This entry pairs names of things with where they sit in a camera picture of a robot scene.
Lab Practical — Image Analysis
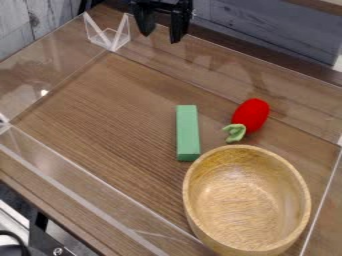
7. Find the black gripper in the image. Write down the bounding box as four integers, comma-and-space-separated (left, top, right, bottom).
130, 0, 194, 43

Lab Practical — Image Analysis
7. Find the red plush strawberry toy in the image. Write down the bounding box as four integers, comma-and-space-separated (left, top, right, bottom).
224, 98, 270, 143

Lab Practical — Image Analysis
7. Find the green rectangular block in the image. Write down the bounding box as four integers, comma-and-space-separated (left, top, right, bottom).
177, 105, 201, 162

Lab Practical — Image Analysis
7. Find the wooden oval bowl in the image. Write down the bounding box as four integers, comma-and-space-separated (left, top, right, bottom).
184, 145, 312, 256

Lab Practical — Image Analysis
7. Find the clear acrylic corner bracket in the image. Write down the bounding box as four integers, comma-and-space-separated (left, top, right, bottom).
83, 13, 132, 52

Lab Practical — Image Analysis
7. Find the clear acrylic tray wall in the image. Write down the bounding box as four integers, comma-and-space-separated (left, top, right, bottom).
0, 113, 216, 256

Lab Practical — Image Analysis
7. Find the black metal frame base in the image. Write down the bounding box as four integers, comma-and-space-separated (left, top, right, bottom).
0, 210, 77, 256

